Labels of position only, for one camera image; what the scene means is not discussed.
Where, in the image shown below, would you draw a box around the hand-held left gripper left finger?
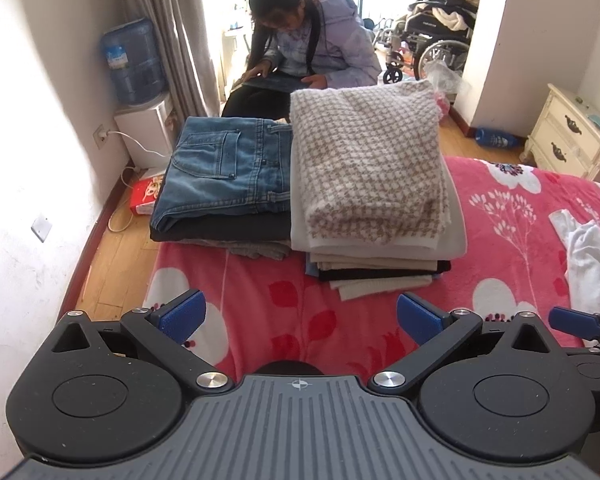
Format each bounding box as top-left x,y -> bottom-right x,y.
52,290 -> 233,397

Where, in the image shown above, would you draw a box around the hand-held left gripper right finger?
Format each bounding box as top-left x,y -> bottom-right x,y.
367,292 -> 556,396

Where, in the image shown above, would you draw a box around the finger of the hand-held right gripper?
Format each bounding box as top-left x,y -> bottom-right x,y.
549,306 -> 600,346

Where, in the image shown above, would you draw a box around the beige houndstooth coat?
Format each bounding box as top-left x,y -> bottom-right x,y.
289,80 -> 452,252

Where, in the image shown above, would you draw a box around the cream folded cloth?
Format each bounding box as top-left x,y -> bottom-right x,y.
329,274 -> 441,302

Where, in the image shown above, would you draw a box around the black folded cloth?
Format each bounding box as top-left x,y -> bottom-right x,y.
317,259 -> 452,282

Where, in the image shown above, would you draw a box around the white garment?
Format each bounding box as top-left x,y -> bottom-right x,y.
549,208 -> 600,318

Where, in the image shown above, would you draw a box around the beige folded cloth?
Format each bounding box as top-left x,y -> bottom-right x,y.
309,252 -> 438,274

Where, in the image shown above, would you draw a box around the red floral blanket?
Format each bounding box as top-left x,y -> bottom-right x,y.
142,156 -> 600,386

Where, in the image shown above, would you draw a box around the dark folded cloth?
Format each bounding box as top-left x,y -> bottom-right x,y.
149,212 -> 293,243

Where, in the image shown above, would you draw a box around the grey folded knit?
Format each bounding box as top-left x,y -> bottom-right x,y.
195,239 -> 293,262

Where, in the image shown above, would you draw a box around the red and white box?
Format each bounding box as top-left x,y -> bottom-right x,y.
129,176 -> 167,215

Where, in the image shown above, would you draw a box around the folded blue jeans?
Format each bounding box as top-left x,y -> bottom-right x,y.
150,116 -> 296,231

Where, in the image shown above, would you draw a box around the white water dispenser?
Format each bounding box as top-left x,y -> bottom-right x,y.
114,92 -> 176,168

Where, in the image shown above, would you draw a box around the cream nightstand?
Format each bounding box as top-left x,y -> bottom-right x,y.
520,83 -> 600,181

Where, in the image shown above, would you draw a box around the small blue bottle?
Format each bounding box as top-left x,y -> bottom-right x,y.
474,127 -> 522,150

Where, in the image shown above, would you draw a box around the clear plastic bag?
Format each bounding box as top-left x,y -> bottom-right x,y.
424,59 -> 470,96

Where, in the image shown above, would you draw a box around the blue water bottle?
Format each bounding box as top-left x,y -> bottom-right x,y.
100,17 -> 168,106

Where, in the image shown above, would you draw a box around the black wheelchair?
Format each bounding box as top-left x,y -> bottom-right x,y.
375,0 -> 473,86

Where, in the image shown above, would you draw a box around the beige curtain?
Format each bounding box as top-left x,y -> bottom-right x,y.
115,0 -> 221,118

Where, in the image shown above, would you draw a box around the wall switch plate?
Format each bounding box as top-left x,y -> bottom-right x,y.
31,214 -> 52,243

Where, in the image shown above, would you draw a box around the white power cord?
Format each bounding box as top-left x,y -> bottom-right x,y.
107,130 -> 168,233

